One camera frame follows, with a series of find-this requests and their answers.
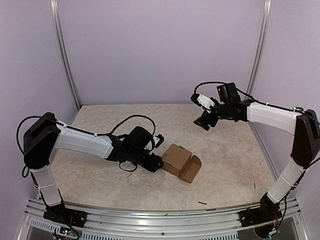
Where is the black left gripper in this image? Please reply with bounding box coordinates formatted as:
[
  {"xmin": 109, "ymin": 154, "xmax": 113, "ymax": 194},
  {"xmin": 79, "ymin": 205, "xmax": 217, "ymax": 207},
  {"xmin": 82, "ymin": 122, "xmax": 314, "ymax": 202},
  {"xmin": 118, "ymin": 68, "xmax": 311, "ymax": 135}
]
[{"xmin": 128, "ymin": 147, "xmax": 164, "ymax": 172}]

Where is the brown cardboard box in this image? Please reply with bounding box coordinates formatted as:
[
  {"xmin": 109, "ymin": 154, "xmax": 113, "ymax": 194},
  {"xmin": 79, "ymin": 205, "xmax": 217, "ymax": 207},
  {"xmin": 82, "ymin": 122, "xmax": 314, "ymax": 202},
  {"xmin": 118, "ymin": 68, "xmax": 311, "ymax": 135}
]
[{"xmin": 161, "ymin": 143, "xmax": 202, "ymax": 184}]

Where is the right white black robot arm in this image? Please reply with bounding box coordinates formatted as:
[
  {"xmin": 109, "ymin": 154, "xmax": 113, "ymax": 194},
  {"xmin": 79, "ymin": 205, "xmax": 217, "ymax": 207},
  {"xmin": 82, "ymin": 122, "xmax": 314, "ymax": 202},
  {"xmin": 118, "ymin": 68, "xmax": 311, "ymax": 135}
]
[{"xmin": 190, "ymin": 81, "xmax": 320, "ymax": 227}]

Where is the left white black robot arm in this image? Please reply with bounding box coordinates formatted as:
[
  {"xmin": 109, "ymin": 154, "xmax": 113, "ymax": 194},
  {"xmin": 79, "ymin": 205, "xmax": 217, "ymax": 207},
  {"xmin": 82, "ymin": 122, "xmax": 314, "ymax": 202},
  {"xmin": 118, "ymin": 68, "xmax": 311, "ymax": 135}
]
[{"xmin": 17, "ymin": 112, "xmax": 164, "ymax": 228}]

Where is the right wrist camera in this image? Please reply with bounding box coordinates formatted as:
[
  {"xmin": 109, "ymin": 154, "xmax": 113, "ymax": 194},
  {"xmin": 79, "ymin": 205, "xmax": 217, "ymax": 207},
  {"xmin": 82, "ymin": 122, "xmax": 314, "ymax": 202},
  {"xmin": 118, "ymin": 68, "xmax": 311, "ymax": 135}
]
[{"xmin": 190, "ymin": 93, "xmax": 216, "ymax": 111}]

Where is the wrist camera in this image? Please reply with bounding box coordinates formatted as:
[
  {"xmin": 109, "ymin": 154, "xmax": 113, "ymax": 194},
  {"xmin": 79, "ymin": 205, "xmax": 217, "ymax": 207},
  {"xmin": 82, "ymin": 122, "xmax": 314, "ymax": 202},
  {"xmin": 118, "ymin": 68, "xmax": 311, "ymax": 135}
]
[
  {"xmin": 144, "ymin": 134, "xmax": 165, "ymax": 152},
  {"xmin": 190, "ymin": 93, "xmax": 216, "ymax": 111}
]

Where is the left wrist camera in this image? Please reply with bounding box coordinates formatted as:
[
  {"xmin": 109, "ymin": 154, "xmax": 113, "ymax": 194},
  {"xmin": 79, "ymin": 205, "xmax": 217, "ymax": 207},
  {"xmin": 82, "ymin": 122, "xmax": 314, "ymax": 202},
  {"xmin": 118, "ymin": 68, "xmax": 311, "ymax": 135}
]
[{"xmin": 144, "ymin": 134, "xmax": 165, "ymax": 152}]

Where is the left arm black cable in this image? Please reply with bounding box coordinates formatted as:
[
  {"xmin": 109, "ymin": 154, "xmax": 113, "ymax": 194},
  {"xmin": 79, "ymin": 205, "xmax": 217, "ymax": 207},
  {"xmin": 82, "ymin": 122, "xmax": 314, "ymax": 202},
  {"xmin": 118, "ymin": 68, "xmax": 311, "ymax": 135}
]
[{"xmin": 109, "ymin": 114, "xmax": 156, "ymax": 173}]

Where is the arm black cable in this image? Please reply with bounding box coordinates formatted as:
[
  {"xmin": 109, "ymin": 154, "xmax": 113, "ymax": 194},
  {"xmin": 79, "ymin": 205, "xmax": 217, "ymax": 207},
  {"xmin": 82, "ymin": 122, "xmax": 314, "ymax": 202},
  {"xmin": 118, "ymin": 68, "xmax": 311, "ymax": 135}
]
[
  {"xmin": 193, "ymin": 81, "xmax": 253, "ymax": 100},
  {"xmin": 109, "ymin": 114, "xmax": 156, "ymax": 173}
]

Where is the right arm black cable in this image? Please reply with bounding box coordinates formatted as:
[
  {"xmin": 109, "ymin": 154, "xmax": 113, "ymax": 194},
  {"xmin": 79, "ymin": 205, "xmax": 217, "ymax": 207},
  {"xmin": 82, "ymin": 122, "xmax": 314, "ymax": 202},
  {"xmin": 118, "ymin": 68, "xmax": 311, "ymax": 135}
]
[{"xmin": 193, "ymin": 81, "xmax": 253, "ymax": 100}]

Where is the right aluminium corner post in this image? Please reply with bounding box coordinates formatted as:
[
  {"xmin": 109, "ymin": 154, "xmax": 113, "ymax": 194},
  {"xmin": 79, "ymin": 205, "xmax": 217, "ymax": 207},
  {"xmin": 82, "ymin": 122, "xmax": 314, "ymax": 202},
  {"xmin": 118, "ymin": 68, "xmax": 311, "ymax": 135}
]
[{"xmin": 246, "ymin": 0, "xmax": 272, "ymax": 96}]

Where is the aluminium corner post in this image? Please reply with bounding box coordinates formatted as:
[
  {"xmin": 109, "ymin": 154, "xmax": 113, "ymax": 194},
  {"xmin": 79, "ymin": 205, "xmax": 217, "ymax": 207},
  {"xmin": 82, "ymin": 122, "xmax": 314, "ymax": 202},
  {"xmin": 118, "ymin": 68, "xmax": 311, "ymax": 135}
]
[
  {"xmin": 50, "ymin": 0, "xmax": 82, "ymax": 111},
  {"xmin": 246, "ymin": 0, "xmax": 272, "ymax": 96}
]

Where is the front aluminium frame rail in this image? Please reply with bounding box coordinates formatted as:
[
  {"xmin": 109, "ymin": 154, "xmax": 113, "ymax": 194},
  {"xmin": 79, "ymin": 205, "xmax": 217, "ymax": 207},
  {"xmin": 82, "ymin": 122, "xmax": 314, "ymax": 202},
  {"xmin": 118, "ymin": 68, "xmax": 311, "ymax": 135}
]
[{"xmin": 14, "ymin": 198, "xmax": 311, "ymax": 240}]

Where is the left aluminium corner post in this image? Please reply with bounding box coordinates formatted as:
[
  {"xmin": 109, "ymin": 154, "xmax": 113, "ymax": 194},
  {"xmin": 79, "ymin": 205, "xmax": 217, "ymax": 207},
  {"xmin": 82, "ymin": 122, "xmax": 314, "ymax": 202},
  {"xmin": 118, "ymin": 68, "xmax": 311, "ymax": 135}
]
[{"xmin": 50, "ymin": 0, "xmax": 82, "ymax": 111}]

